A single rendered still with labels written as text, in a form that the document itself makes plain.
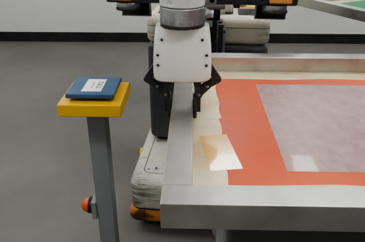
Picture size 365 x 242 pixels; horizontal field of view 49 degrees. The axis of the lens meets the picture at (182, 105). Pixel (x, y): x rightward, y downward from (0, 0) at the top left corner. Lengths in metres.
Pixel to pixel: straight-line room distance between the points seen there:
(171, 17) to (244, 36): 1.14
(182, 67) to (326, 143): 0.27
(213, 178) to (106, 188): 0.44
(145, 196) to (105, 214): 0.78
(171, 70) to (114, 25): 4.01
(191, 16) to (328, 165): 0.31
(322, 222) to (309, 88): 0.45
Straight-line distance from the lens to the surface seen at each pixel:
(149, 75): 0.71
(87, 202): 1.03
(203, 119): 0.74
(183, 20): 0.65
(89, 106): 0.82
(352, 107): 0.85
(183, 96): 0.75
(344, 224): 0.53
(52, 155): 2.54
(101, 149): 0.92
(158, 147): 1.96
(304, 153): 0.67
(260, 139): 0.69
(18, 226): 2.08
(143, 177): 1.77
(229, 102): 0.81
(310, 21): 4.77
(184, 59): 0.68
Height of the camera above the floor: 1.29
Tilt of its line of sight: 25 degrees down
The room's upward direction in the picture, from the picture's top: straight up
